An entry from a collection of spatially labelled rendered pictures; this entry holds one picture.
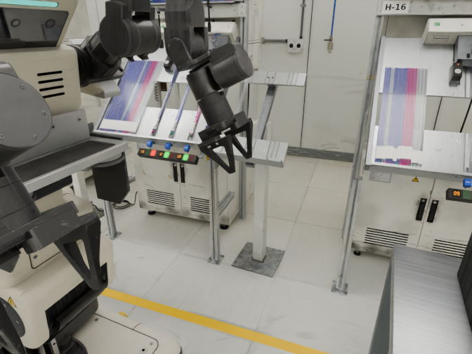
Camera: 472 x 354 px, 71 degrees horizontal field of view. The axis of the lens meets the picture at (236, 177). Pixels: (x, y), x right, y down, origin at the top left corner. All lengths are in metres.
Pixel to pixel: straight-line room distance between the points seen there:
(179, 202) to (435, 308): 1.83
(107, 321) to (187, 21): 1.08
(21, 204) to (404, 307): 0.60
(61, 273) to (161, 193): 1.62
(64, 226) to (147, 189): 2.04
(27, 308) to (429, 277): 0.77
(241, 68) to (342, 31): 2.81
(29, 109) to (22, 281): 0.52
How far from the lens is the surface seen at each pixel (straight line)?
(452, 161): 1.61
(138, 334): 1.31
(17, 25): 0.65
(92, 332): 1.37
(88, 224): 0.37
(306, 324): 1.70
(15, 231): 0.34
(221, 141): 0.61
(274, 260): 2.00
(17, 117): 0.29
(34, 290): 0.76
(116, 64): 0.81
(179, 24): 0.66
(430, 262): 0.82
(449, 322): 0.70
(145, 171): 2.33
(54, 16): 0.68
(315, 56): 3.42
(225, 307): 1.74
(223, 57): 0.63
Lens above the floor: 1.25
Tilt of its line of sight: 24 degrees down
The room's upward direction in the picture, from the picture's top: straight up
